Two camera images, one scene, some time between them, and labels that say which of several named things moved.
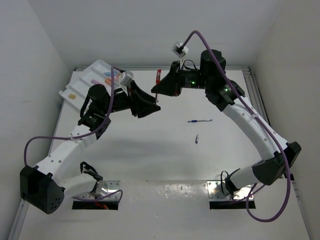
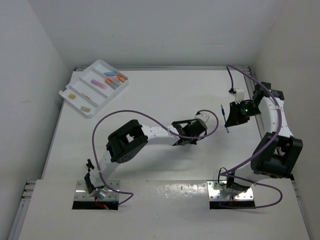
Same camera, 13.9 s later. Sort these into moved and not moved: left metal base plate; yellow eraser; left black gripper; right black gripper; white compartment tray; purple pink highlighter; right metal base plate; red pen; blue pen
Moved: right black gripper; blue pen; left black gripper; red pen
Not moved: right metal base plate; yellow eraser; left metal base plate; purple pink highlighter; white compartment tray
